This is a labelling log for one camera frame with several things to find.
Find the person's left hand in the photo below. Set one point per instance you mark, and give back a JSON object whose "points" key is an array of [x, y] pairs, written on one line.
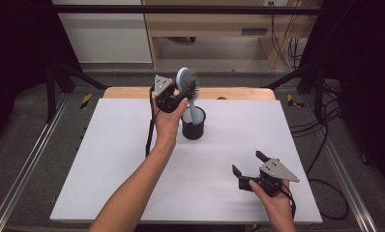
{"points": [[166, 124]]}

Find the person's right hand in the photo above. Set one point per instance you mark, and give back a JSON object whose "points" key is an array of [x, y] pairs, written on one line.
{"points": [[274, 206]]}

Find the wooden table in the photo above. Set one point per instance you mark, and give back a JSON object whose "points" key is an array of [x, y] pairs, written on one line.
{"points": [[239, 92]]}

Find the white cabinet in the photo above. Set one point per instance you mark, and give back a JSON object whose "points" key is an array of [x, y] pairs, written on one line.
{"points": [[103, 38]]}

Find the grey desk label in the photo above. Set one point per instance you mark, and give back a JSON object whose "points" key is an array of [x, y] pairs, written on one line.
{"points": [[254, 31]]}

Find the light blue hairbrush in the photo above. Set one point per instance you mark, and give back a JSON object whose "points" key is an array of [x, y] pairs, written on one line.
{"points": [[184, 79]]}

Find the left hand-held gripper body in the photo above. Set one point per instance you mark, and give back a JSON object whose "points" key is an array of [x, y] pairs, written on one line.
{"points": [[163, 84]]}

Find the white table board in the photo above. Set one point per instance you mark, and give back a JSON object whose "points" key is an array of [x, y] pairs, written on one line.
{"points": [[229, 145]]}

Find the black mesh cup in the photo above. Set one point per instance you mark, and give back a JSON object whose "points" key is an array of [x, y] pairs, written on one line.
{"points": [[193, 132]]}

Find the black curtain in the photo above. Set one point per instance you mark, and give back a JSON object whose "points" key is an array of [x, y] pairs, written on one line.
{"points": [[368, 64], [13, 48]]}

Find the black frame stand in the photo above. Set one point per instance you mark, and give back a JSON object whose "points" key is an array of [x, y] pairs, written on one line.
{"points": [[318, 93], [51, 96]]}

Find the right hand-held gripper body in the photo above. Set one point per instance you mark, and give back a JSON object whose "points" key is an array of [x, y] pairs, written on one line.
{"points": [[277, 170]]}

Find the aluminium rail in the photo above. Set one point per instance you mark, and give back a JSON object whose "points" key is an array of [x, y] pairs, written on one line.
{"points": [[337, 161], [29, 161]]}

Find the black frame crossbar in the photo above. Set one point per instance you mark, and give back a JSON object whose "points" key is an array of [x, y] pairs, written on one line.
{"points": [[187, 9]]}

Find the wooden desk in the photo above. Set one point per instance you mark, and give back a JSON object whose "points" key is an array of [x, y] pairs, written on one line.
{"points": [[213, 24]]}

